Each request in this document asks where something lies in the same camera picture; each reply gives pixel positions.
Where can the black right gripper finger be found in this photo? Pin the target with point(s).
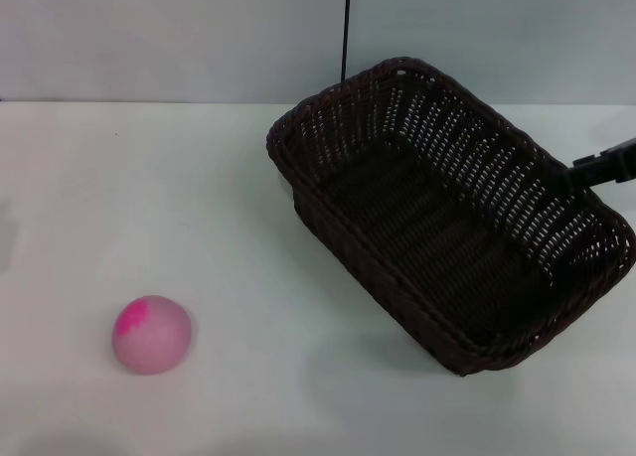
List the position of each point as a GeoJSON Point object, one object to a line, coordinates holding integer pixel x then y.
{"type": "Point", "coordinates": [603, 168]}

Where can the black vertical wall strip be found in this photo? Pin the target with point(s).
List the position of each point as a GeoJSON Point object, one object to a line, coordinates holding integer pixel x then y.
{"type": "Point", "coordinates": [345, 29]}

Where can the pink ball with magenta patch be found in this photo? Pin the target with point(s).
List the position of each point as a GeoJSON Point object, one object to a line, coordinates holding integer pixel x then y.
{"type": "Point", "coordinates": [154, 342]}

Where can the black woven plastic basket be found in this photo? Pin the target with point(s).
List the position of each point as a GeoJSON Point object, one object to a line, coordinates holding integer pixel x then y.
{"type": "Point", "coordinates": [427, 237]}

